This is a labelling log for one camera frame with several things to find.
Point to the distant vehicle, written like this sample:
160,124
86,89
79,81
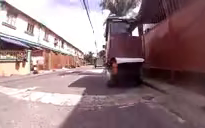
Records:
98,62

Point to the distant trees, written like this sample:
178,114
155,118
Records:
89,57

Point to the dark red vehicle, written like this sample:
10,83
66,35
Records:
123,53

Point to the tree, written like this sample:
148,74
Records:
120,6

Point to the row of terraced houses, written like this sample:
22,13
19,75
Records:
26,43

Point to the red wall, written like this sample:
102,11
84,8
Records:
183,43

